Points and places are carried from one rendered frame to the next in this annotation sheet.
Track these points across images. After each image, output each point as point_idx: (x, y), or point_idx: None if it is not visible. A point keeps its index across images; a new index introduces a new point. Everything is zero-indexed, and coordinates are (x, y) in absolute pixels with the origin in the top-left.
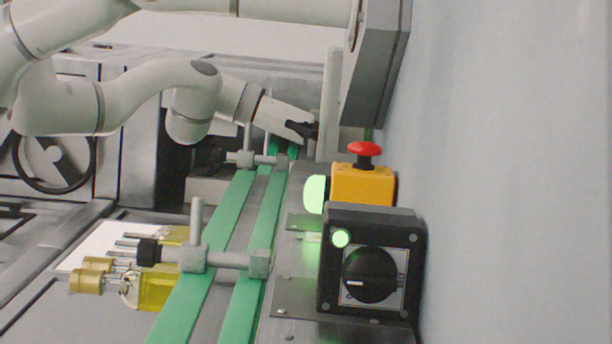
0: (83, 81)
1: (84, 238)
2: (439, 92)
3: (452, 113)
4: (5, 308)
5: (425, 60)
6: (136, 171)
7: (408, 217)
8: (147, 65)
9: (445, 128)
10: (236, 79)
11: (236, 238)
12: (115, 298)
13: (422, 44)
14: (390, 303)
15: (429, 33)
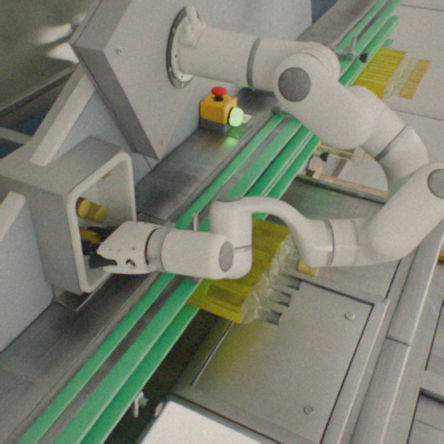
0: (336, 226)
1: None
2: (251, 16)
3: (263, 10)
4: (359, 374)
5: (231, 23)
6: None
7: None
8: (284, 203)
9: (259, 18)
10: (180, 231)
11: (269, 141)
12: (271, 392)
13: (223, 23)
14: None
15: (232, 12)
